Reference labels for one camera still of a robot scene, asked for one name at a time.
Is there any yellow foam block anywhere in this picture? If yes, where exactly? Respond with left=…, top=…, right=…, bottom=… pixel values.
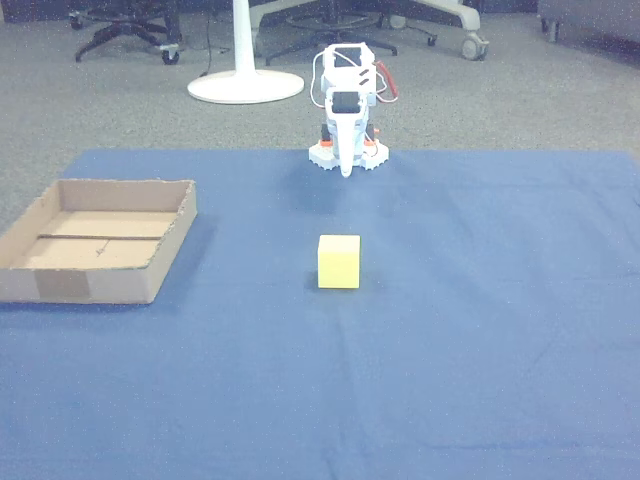
left=317, top=234, right=362, bottom=290

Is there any shallow cardboard box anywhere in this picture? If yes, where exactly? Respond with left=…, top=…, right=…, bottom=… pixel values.
left=0, top=178, right=198, bottom=305

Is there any white wheeled equipment base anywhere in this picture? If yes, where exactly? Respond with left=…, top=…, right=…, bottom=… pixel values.
left=248, top=0, right=490, bottom=62

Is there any blue cloth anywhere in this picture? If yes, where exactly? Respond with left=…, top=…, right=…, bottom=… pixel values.
left=0, top=148, right=640, bottom=480

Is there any grey upholstered furniture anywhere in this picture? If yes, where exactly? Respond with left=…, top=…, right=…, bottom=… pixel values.
left=537, top=0, right=640, bottom=51

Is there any white cable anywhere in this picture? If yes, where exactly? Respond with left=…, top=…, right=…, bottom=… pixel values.
left=310, top=51, right=332, bottom=110

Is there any red cable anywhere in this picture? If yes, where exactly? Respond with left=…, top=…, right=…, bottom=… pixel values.
left=374, top=60, right=401, bottom=97

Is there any white pedestal stand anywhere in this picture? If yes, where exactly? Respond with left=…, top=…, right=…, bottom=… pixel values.
left=187, top=0, right=305, bottom=105

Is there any black floor cable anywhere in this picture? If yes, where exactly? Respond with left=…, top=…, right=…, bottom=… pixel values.
left=198, top=12, right=232, bottom=79

